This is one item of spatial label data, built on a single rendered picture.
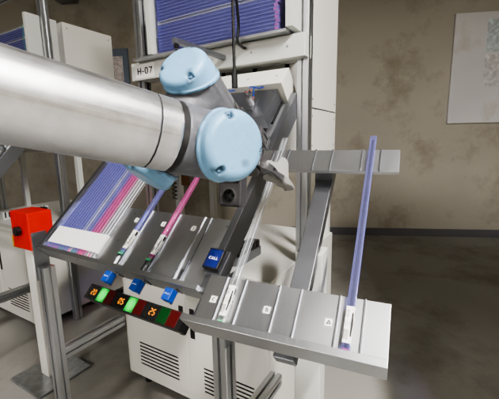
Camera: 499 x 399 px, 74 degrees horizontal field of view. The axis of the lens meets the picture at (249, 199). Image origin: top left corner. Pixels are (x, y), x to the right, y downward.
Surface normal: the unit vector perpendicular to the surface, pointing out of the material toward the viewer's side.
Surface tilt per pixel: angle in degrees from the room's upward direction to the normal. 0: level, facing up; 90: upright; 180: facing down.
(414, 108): 90
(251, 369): 90
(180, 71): 56
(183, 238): 43
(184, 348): 90
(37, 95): 86
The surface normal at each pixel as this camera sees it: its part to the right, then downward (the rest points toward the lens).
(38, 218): 0.86, 0.07
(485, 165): -0.13, 0.18
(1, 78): 0.62, 0.04
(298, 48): -0.50, 0.16
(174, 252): -0.36, -0.61
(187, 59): -0.35, -0.42
